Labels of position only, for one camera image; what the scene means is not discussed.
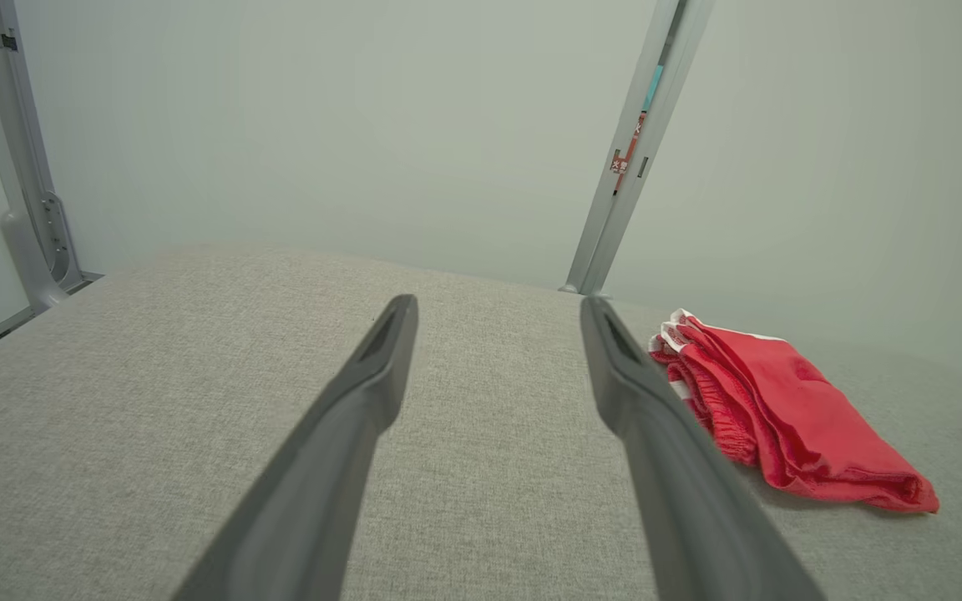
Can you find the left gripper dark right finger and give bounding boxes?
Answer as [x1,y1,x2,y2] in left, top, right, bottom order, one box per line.
[580,296,824,601]

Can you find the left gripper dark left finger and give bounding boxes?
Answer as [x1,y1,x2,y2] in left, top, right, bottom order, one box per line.
[172,294,419,601]

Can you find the red shorts white stripes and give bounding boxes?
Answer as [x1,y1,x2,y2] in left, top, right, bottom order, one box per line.
[648,309,941,514]

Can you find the red warning sticker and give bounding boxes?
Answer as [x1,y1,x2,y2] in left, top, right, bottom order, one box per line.
[610,113,647,194]

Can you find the grey metal post red sticker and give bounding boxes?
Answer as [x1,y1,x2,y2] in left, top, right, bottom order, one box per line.
[565,0,716,297]

